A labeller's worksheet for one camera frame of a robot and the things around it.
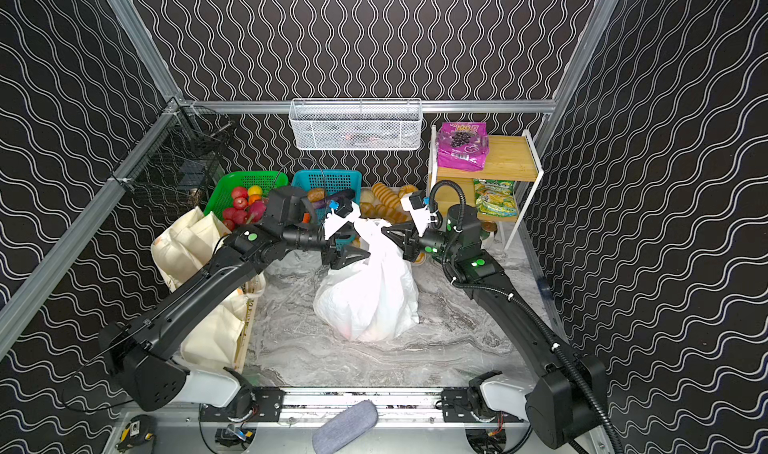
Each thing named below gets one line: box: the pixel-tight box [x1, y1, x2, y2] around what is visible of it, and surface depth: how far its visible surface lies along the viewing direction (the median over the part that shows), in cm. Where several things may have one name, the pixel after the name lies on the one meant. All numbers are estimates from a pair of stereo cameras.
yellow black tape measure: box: [116, 414, 155, 451], surface depth 70 cm
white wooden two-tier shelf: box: [430, 125, 544, 251], surface depth 84 cm
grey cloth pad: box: [312, 399, 379, 454], surface depth 71 cm
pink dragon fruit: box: [246, 200, 267, 224], surface depth 107 cm
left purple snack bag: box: [437, 122, 489, 172], surface depth 82 cm
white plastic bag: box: [313, 218, 420, 342], surface depth 75 cm
